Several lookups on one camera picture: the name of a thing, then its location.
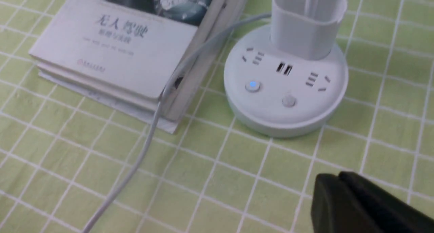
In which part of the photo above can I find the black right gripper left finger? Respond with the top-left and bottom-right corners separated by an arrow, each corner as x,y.
311,173 -> 377,233

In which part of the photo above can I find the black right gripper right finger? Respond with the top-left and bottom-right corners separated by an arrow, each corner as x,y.
338,171 -> 434,233

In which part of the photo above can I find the white desk lamp with sockets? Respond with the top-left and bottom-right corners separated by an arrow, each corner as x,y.
223,0 -> 349,138

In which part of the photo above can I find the white bottom book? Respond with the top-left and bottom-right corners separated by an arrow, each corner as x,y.
35,0 -> 247,134

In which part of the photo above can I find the white book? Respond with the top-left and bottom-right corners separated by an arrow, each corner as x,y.
35,0 -> 247,134
28,0 -> 225,100

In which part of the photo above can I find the white top book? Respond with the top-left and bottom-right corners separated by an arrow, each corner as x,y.
28,0 -> 225,100

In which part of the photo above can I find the green checkered tablecloth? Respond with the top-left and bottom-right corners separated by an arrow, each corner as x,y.
0,0 -> 434,233

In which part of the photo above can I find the white lamp power cable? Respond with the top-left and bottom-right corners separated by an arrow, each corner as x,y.
81,13 -> 272,233

